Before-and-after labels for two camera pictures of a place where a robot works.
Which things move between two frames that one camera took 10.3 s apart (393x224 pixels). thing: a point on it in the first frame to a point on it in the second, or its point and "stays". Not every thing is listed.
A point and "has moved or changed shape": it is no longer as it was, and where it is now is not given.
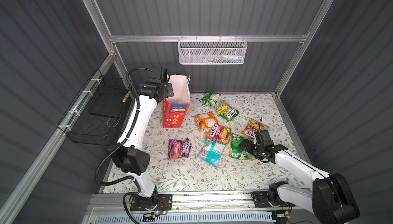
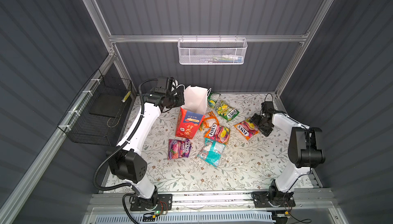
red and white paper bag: [175, 108] to [192, 113]
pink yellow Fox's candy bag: [220, 133] stays
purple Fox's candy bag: [178, 148] stays
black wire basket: [99, 115] stays
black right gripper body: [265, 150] to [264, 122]
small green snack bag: [210, 98] stays
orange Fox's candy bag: [253, 127] has moved or changed shape
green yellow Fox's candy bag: [226, 111] stays
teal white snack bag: [212, 151] stays
